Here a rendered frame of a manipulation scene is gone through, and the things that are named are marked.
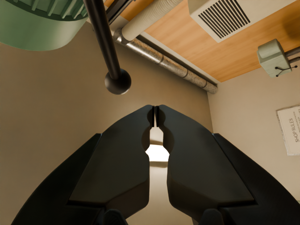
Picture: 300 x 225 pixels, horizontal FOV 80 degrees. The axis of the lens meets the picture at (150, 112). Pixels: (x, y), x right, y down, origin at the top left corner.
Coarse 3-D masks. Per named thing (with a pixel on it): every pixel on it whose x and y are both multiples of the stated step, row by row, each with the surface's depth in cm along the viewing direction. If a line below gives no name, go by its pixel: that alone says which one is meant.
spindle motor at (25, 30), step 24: (0, 0) 19; (24, 0) 19; (48, 0) 20; (72, 0) 20; (0, 24) 22; (24, 24) 22; (48, 24) 22; (72, 24) 25; (24, 48) 26; (48, 48) 28
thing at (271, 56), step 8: (272, 40) 181; (264, 48) 184; (272, 48) 180; (280, 48) 185; (296, 48) 189; (264, 56) 188; (272, 56) 190; (280, 56) 185; (288, 56) 196; (264, 64) 198; (272, 64) 199; (280, 64) 199; (288, 64) 200; (272, 72) 214; (280, 72) 212; (288, 72) 215
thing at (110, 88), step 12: (84, 0) 13; (96, 0) 13; (96, 12) 13; (96, 24) 14; (108, 24) 15; (96, 36) 16; (108, 36) 16; (108, 48) 17; (108, 60) 19; (108, 72) 23; (120, 72) 21; (108, 84) 22; (120, 84) 22
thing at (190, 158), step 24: (168, 120) 10; (192, 120) 10; (168, 144) 10; (192, 144) 9; (216, 144) 9; (168, 168) 8; (192, 168) 7; (216, 168) 7; (168, 192) 8; (192, 192) 6; (216, 192) 6; (240, 192) 6; (192, 216) 7
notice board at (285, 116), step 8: (280, 112) 255; (288, 112) 248; (296, 112) 241; (280, 120) 253; (288, 120) 246; (296, 120) 240; (280, 128) 251; (288, 128) 244; (296, 128) 238; (288, 136) 243; (296, 136) 237; (288, 144) 241; (296, 144) 235; (288, 152) 239; (296, 152) 233
